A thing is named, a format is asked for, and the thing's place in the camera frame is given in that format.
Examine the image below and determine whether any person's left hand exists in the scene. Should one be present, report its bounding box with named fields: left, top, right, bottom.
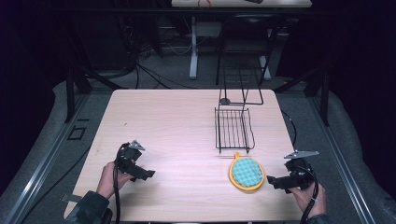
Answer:
left=95, top=161, right=134, bottom=200

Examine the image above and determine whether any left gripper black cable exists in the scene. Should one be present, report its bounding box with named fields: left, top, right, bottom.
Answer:
left=112, top=163, right=121, bottom=224

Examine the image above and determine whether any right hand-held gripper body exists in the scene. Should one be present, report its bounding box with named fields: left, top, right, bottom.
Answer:
left=283, top=149, right=320, bottom=190

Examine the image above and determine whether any black wire frame stand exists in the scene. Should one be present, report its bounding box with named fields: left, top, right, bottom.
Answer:
left=216, top=66, right=265, bottom=107

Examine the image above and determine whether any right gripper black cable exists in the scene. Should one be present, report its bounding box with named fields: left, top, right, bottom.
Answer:
left=295, top=165, right=320, bottom=224

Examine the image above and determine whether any white desk leg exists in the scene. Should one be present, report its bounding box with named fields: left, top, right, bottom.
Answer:
left=189, top=16, right=200, bottom=80
left=259, top=55, right=273, bottom=82

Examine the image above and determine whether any black wire basket rack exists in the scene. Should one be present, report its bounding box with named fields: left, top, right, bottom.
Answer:
left=213, top=106, right=257, bottom=155

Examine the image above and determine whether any black metal stand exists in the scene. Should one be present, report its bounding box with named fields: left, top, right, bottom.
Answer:
left=63, top=61, right=129, bottom=124
left=273, top=66, right=332, bottom=127

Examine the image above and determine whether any grey tape strip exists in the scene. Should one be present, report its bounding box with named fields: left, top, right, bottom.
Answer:
left=60, top=192, right=84, bottom=203

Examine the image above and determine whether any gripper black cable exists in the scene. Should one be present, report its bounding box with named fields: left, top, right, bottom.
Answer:
left=112, top=163, right=121, bottom=224
left=295, top=165, right=320, bottom=224

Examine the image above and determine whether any black floor cable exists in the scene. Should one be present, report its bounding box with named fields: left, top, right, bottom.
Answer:
left=20, top=145, right=92, bottom=224

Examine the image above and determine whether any thin black cable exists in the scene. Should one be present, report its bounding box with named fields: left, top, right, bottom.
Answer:
left=280, top=109, right=299, bottom=147

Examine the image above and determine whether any aluminium floor rail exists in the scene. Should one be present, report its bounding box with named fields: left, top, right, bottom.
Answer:
left=309, top=96, right=378, bottom=224
left=2, top=92, right=92, bottom=224

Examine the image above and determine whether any bundle of black cables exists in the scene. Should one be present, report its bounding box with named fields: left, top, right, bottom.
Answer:
left=115, top=12, right=200, bottom=91

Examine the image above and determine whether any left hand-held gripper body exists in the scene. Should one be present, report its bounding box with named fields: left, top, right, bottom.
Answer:
left=113, top=139, right=147, bottom=175

